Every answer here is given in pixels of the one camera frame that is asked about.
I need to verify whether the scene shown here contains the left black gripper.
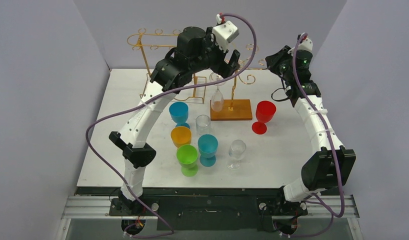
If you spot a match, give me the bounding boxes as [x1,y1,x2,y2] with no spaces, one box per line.
[189,28,239,79]

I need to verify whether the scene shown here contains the clear wine glass amber tint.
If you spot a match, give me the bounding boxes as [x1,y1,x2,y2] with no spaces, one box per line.
[209,73,225,112]

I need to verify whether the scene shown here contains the red plastic goblet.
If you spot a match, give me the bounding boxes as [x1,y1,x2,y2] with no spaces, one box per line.
[251,100,277,135]

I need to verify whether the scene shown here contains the clear glass tumbler goblet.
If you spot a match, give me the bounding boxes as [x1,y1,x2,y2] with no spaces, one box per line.
[195,114,211,136]

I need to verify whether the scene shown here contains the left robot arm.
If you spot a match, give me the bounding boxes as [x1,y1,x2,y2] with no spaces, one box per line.
[109,23,240,215]

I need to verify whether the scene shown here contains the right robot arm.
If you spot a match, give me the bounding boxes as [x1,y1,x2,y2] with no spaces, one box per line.
[265,45,356,214]

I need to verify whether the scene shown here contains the gold tree rack wooden base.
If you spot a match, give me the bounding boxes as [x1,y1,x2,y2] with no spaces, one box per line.
[209,43,268,122]

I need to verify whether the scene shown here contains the clear wine glass front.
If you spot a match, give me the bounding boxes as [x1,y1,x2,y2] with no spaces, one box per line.
[227,139,247,170]

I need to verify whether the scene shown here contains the blue plastic goblet rear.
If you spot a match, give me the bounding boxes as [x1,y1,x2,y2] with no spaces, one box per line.
[169,101,190,129]

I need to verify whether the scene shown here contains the teal plastic goblet front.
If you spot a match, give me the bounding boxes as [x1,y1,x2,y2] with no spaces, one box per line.
[197,134,219,167]

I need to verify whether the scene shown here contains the orange plastic goblet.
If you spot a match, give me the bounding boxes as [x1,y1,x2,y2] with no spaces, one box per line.
[170,126,192,148]

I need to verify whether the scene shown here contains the green plastic goblet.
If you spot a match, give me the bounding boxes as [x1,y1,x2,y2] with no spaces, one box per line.
[176,144,198,177]

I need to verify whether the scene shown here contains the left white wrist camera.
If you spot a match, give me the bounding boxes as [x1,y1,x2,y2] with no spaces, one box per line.
[212,13,239,46]

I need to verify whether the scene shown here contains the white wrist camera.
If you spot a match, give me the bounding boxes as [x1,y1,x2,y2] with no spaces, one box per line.
[212,13,239,46]
[287,32,313,56]

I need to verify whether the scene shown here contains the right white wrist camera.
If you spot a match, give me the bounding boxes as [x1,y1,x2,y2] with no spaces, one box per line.
[287,32,313,56]

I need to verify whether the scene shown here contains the gold rectangular wire glass rack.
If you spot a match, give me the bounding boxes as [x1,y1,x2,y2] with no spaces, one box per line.
[126,28,207,104]

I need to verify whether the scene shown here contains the aluminium rail frame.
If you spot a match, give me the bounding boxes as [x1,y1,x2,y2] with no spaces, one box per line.
[54,70,365,240]

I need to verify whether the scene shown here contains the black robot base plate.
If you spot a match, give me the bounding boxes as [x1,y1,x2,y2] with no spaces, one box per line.
[109,187,308,232]

